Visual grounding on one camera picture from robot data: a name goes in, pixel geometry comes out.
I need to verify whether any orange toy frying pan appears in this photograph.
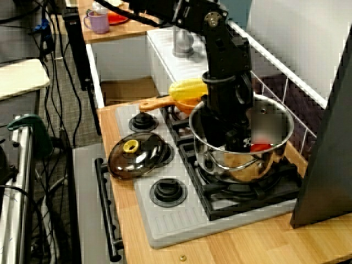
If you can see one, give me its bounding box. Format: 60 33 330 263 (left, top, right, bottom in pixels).
139 79 210 114

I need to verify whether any purple plastic cup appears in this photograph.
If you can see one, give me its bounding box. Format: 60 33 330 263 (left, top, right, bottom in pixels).
83 10 110 35

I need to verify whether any black metal post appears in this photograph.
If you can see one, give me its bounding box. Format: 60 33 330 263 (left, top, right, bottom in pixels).
62 7 102 136

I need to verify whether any red orange plate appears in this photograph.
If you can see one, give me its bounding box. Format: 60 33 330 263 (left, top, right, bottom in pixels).
107 12 129 26

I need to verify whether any black cable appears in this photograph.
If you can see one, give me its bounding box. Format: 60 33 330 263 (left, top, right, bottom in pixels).
53 0 83 148

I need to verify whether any blue cable connector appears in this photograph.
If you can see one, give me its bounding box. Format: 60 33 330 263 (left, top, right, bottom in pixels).
32 19 52 34

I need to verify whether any glass lid with yellow knob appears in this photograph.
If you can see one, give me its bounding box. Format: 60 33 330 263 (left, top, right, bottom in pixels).
107 131 172 182

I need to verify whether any black oven door handle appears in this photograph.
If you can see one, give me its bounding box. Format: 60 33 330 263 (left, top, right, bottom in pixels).
95 157 124 262

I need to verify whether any stainless steel pot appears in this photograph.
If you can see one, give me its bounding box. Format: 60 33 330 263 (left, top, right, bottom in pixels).
189 93 295 184

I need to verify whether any black burner grate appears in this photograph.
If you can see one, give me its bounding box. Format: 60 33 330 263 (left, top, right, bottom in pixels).
161 104 199 146
180 140 303 222

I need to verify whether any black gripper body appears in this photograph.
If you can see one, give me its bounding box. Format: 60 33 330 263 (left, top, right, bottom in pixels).
205 73 254 133

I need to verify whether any yellow toy corn cob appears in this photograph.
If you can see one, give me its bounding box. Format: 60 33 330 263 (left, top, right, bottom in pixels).
168 78 209 101

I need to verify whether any beige board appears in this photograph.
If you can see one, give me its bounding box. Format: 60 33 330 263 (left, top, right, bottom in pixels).
0 58 51 101

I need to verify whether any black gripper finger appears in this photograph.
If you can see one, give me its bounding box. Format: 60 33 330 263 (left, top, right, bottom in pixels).
225 131 252 153
205 120 228 148

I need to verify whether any silver metal frame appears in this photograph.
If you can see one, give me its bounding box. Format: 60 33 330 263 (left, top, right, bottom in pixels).
0 118 36 264

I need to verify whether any black stove knob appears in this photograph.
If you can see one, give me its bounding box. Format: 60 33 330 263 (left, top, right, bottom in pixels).
129 112 160 133
149 178 189 208

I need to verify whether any white oven door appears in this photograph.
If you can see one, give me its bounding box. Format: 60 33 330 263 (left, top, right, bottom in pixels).
71 144 126 264

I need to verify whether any white toy object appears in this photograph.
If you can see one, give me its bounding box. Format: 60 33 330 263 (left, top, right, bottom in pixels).
92 2 109 14

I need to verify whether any black slanted panel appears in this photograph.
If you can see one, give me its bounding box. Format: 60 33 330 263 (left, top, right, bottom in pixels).
290 30 352 229

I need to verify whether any gray toy stove plate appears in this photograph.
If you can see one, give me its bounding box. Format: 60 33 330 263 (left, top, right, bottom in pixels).
114 103 302 250

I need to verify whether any red white toy vegetable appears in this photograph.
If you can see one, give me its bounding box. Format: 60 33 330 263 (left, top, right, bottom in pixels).
250 141 272 152

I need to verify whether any white toy sink basin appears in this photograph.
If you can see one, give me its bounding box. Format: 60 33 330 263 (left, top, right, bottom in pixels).
86 27 210 109

